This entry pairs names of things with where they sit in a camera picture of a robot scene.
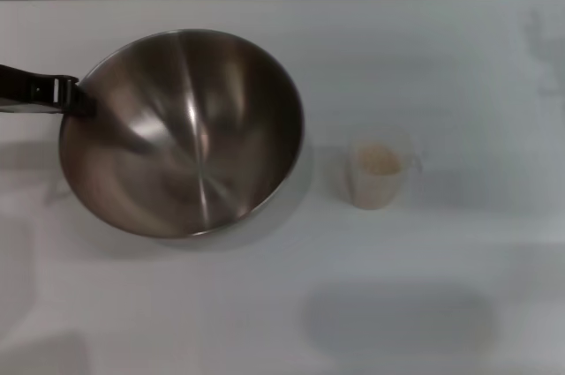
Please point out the white rice grains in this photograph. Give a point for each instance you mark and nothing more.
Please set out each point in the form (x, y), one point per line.
(378, 159)

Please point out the stainless steel mixing bowl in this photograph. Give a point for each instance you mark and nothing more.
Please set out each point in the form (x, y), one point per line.
(190, 141)

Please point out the clear plastic measuring cup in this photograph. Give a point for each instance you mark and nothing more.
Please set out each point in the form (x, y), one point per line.
(375, 192)

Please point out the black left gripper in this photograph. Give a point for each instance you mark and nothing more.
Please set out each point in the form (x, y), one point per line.
(15, 86)

